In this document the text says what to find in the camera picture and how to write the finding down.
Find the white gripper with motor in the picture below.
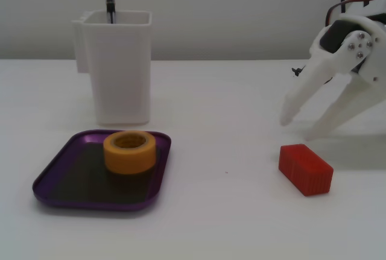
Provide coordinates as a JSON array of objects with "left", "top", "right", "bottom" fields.
[{"left": 279, "top": 13, "right": 386, "bottom": 142}]

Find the yellow tape roll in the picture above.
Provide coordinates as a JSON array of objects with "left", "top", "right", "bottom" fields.
[{"left": 103, "top": 130, "right": 158, "bottom": 176}]

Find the white plastic pen holder box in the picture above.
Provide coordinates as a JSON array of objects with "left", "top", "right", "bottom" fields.
[{"left": 71, "top": 10, "right": 153, "bottom": 126}]

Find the red ribbed block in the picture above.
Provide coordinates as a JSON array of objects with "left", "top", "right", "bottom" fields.
[{"left": 277, "top": 143, "right": 335, "bottom": 197}]

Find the purple metal tray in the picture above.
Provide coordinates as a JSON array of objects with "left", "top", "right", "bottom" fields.
[{"left": 32, "top": 129, "right": 172, "bottom": 213}]

